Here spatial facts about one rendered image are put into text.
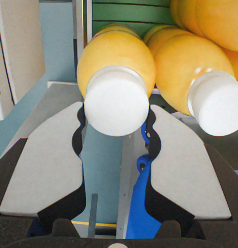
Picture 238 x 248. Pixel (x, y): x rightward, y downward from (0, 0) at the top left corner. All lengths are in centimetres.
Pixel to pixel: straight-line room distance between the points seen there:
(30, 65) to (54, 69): 113
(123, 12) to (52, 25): 98
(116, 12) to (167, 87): 17
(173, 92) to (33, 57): 13
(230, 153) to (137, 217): 16
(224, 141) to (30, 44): 28
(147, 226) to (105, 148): 139
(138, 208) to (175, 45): 17
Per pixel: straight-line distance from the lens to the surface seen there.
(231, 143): 32
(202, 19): 20
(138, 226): 22
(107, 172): 178
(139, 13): 31
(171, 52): 17
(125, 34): 17
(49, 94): 117
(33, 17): 20
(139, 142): 36
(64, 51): 127
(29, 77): 19
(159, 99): 34
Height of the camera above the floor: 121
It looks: 57 degrees down
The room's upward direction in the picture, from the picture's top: 180 degrees clockwise
